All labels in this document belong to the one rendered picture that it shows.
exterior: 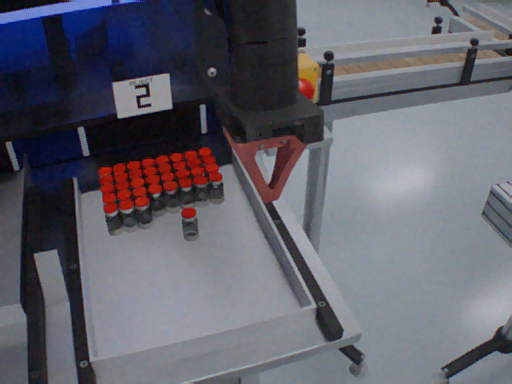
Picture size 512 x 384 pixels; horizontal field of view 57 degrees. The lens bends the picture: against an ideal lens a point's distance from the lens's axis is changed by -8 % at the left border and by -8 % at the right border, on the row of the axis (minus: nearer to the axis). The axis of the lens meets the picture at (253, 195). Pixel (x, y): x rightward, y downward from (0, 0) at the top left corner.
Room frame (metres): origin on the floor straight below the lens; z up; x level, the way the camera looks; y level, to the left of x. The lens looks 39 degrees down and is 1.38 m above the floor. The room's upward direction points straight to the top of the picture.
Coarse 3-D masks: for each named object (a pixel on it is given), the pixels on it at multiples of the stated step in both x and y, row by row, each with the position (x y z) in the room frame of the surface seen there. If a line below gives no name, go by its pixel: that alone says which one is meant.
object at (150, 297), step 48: (96, 192) 0.61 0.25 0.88; (240, 192) 0.61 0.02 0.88; (96, 240) 0.50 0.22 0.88; (144, 240) 0.50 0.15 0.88; (240, 240) 0.51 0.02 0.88; (96, 288) 0.41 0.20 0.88; (144, 288) 0.42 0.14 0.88; (192, 288) 0.42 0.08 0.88; (240, 288) 0.42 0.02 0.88; (288, 288) 0.42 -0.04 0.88; (96, 336) 0.34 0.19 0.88; (144, 336) 0.34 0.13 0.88; (192, 336) 0.32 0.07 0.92; (240, 336) 0.33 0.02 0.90
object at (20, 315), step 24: (24, 168) 0.63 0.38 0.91; (0, 192) 0.61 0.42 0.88; (24, 192) 0.58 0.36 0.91; (0, 216) 0.55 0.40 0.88; (24, 216) 0.53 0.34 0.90; (0, 240) 0.50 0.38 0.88; (24, 240) 0.48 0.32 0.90; (0, 264) 0.45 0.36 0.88; (24, 264) 0.44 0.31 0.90; (0, 288) 0.41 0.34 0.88; (24, 288) 0.40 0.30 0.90; (0, 312) 0.35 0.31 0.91; (24, 312) 0.36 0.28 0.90
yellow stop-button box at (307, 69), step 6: (300, 54) 0.80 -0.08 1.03; (306, 54) 0.80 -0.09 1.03; (300, 60) 0.77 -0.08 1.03; (306, 60) 0.77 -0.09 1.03; (312, 60) 0.77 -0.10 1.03; (300, 66) 0.75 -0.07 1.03; (306, 66) 0.75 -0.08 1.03; (312, 66) 0.75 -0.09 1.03; (300, 72) 0.75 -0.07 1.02; (306, 72) 0.75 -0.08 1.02; (312, 72) 0.75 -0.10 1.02; (300, 78) 0.74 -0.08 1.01; (306, 78) 0.75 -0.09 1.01; (312, 78) 0.75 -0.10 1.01; (312, 84) 0.75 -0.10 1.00
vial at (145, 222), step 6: (138, 198) 0.54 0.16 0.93; (144, 198) 0.54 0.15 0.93; (138, 204) 0.53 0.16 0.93; (144, 204) 0.53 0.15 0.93; (138, 210) 0.53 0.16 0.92; (144, 210) 0.53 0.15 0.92; (150, 210) 0.53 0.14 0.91; (138, 216) 0.53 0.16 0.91; (144, 216) 0.53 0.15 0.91; (150, 216) 0.53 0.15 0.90; (138, 222) 0.53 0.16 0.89; (144, 222) 0.53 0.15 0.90; (150, 222) 0.53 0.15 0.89; (144, 228) 0.52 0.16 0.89; (150, 228) 0.53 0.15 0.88
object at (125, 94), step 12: (120, 84) 0.66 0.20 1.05; (132, 84) 0.67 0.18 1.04; (156, 84) 0.68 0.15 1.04; (168, 84) 0.68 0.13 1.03; (120, 96) 0.66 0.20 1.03; (132, 96) 0.67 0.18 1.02; (156, 96) 0.68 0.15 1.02; (168, 96) 0.68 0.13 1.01; (120, 108) 0.66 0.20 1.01; (132, 108) 0.66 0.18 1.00; (144, 108) 0.67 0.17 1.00; (156, 108) 0.68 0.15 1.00; (168, 108) 0.68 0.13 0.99
